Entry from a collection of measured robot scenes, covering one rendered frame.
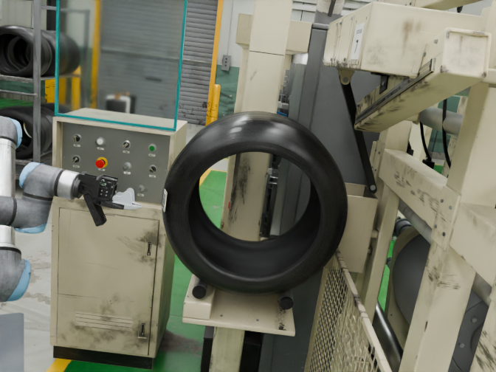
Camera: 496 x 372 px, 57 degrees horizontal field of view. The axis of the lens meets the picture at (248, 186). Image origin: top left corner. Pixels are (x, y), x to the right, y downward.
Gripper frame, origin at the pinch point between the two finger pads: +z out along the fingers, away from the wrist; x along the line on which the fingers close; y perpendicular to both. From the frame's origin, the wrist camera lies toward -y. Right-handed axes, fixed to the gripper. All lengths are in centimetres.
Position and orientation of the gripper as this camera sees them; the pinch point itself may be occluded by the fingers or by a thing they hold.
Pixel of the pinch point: (137, 207)
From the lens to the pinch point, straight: 153.7
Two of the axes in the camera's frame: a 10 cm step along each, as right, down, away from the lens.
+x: 0.2, -2.7, 9.6
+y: 2.5, -9.3, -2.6
